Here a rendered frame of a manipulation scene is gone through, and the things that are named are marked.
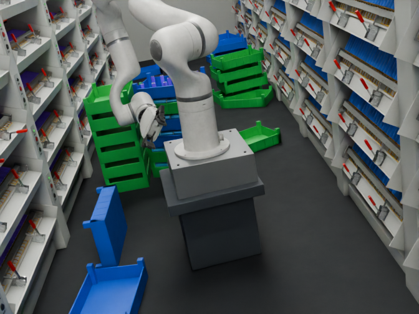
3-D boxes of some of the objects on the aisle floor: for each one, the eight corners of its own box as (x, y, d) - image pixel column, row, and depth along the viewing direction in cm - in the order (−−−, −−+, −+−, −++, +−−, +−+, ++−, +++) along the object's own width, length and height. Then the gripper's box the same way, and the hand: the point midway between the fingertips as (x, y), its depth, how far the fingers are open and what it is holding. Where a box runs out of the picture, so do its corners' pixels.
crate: (127, 227, 222) (116, 184, 214) (118, 268, 194) (104, 220, 186) (108, 230, 222) (96, 187, 214) (96, 271, 194) (81, 223, 187)
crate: (260, 133, 295) (258, 120, 292) (282, 142, 278) (280, 128, 275) (213, 151, 283) (211, 137, 280) (232, 161, 266) (230, 146, 263)
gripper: (128, 133, 196) (136, 154, 182) (148, 91, 191) (158, 109, 176) (147, 139, 199) (156, 161, 185) (167, 99, 194) (178, 117, 180)
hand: (156, 134), depth 181 cm, fingers open, 8 cm apart
